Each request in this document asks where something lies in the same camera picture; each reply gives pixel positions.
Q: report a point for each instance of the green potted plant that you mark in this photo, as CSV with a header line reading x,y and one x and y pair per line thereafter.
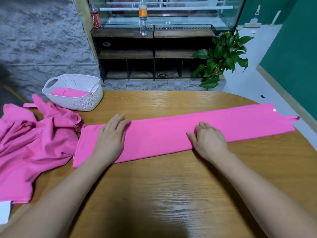
x,y
223,59

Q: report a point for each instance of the clear bottle with orange label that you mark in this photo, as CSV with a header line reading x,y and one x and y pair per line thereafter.
x,y
143,17

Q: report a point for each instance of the white woven plastic basket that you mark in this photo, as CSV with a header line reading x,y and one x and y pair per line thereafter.
x,y
86,102

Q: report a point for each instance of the person's left hand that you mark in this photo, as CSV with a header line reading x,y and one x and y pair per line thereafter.
x,y
111,141

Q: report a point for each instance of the white mop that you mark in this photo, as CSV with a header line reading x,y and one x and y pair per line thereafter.
x,y
252,24

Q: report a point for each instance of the pile of pink cloths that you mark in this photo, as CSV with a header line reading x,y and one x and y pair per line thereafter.
x,y
34,141

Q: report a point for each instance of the dark wooden shelf cabinet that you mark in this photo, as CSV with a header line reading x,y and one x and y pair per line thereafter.
x,y
124,54

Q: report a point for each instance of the person's right hand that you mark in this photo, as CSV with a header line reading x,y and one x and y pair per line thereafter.
x,y
208,142

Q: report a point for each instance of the person's right forearm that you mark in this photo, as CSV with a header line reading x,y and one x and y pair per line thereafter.
x,y
267,200

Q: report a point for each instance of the red label cola bottle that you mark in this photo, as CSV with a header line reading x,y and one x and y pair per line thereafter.
x,y
96,19

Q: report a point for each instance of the person's left forearm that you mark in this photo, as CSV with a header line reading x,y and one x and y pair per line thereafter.
x,y
49,205

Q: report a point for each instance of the pink towel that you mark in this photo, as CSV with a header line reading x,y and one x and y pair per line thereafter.
x,y
163,133
69,92

